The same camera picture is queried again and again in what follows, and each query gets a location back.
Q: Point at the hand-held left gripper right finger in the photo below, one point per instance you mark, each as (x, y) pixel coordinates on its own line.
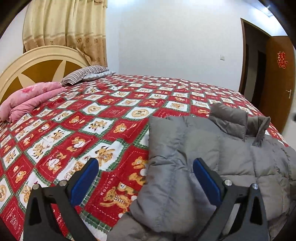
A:
(207, 180)

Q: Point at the red paper door decoration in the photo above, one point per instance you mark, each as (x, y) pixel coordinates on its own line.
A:
(282, 59)

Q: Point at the brown wooden door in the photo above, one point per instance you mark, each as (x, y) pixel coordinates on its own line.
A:
(281, 78)

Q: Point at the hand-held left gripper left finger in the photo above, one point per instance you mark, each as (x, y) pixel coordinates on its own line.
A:
(83, 178)

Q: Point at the striped pillow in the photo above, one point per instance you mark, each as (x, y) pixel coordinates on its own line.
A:
(85, 74)

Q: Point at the pink folded quilt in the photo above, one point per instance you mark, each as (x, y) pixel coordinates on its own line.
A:
(30, 97)

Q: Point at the white wall switch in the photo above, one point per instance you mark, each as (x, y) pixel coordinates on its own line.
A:
(222, 57)

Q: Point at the grey puffer jacket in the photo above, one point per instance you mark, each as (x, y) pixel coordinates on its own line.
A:
(208, 166)

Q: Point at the red printed bear blanket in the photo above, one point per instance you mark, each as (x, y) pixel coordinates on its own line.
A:
(87, 129)

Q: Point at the beige patterned curtain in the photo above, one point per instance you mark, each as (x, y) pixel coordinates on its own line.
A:
(67, 27)

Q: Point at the cream wooden headboard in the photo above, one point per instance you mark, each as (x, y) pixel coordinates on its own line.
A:
(34, 67)

